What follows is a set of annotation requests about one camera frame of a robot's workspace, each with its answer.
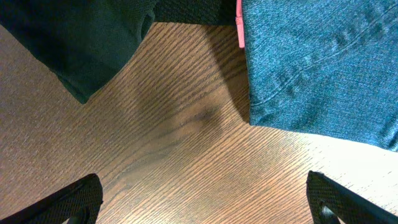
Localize red tag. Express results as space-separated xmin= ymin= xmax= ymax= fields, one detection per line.
xmin=235 ymin=0 xmax=245 ymax=49

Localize blue denim jeans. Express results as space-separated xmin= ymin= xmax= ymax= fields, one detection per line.
xmin=242 ymin=0 xmax=397 ymax=152

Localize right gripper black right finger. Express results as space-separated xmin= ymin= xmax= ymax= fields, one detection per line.
xmin=306 ymin=171 xmax=397 ymax=224

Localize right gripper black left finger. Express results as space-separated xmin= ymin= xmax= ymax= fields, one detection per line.
xmin=1 ymin=174 xmax=103 ymax=224

